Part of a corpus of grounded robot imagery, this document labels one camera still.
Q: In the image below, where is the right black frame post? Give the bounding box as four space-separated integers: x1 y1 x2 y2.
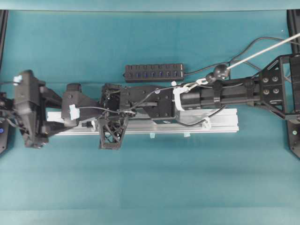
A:
287 9 300 53

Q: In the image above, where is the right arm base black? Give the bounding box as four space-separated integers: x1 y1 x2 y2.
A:
286 121 300 158

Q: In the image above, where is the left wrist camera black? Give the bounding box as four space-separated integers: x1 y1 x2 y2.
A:
13 70 40 111

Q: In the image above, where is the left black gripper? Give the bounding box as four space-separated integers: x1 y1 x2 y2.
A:
14 80 79 148

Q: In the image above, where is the black frame post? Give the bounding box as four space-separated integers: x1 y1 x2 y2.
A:
0 9 9 67
287 9 300 53

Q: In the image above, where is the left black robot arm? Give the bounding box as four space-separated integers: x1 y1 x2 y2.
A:
0 69 70 148

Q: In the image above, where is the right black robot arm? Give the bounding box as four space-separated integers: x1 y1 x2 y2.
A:
97 54 300 152

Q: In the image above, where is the left black frame post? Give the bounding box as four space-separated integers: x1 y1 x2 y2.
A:
0 9 9 67

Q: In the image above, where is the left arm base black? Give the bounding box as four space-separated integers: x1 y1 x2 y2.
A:
0 120 9 154

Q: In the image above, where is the black multiport USB hub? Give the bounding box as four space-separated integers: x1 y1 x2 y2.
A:
124 63 184 83

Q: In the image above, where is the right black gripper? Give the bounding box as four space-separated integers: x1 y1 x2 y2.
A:
97 83 128 150

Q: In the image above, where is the silver aluminium extrusion rail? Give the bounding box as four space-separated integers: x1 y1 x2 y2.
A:
47 109 239 135

